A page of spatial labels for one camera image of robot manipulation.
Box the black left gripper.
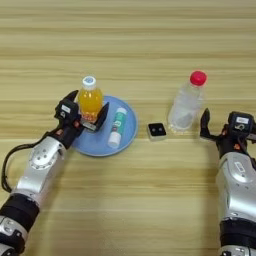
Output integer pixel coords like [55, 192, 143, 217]
[44, 89, 111, 150]

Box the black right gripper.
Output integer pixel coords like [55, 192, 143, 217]
[199, 107, 256, 160]

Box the orange juice bottle white cap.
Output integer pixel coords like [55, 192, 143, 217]
[77, 75, 105, 125]

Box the clear water bottle red cap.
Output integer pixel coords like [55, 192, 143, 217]
[167, 70, 208, 133]

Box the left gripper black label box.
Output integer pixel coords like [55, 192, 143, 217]
[53, 98, 82, 122]

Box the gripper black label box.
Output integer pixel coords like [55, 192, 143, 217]
[227, 111, 256, 133]
[53, 98, 82, 122]

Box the green white glue stick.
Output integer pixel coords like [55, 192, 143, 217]
[106, 107, 128, 149]

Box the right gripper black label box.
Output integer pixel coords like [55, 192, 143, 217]
[227, 111, 256, 133]

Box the light blue round plate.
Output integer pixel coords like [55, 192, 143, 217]
[68, 94, 139, 158]

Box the small black white square box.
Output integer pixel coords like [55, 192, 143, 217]
[146, 122, 168, 142]

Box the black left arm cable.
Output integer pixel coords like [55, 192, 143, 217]
[0, 139, 48, 194]

